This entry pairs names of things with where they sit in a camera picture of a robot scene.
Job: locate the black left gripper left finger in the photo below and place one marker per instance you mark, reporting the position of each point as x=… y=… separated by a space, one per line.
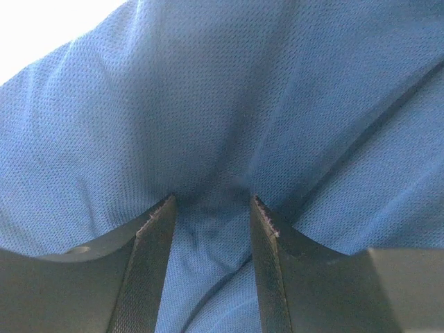
x=113 y=283

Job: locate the navy blue shorts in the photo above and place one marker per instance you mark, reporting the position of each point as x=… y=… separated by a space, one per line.
x=330 y=111

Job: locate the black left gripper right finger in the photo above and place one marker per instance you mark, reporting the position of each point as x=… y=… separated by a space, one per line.
x=303 y=286

